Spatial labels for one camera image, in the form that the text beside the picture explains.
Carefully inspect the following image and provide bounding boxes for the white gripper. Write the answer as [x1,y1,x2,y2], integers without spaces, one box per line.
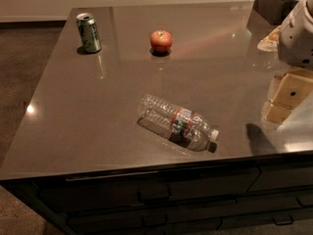
[261,0,313,124]

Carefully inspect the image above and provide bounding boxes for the green soda can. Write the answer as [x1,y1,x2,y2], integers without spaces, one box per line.
[76,13,102,53]

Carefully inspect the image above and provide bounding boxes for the white crumpled napkin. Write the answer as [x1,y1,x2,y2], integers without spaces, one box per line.
[257,26,281,52]

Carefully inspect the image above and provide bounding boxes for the dark box on counter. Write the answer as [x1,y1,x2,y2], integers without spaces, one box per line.
[253,0,298,24]

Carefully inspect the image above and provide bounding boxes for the clear plastic water bottle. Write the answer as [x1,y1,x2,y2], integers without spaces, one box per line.
[138,94,219,153]

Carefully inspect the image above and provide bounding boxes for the red apple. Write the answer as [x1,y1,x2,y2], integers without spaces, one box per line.
[150,30,172,53]

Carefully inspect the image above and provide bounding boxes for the dark drawer cabinet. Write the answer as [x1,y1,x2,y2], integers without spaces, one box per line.
[1,152,313,235]

